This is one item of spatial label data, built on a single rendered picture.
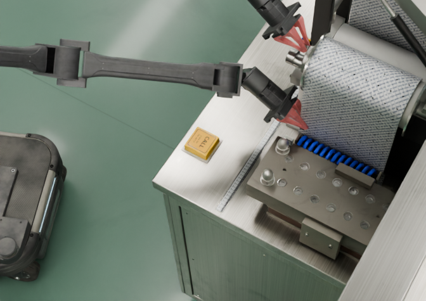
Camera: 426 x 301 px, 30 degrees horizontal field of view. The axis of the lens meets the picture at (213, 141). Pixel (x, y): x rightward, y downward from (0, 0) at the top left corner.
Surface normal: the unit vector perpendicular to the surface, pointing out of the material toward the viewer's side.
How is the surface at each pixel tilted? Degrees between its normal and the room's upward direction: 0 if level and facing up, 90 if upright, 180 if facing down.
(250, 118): 0
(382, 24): 92
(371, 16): 92
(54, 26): 0
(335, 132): 90
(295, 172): 0
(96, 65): 41
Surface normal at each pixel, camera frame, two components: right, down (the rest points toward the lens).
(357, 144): -0.52, 0.74
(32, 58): 0.69, 0.15
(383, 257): -0.03, -0.51
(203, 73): 0.22, 0.13
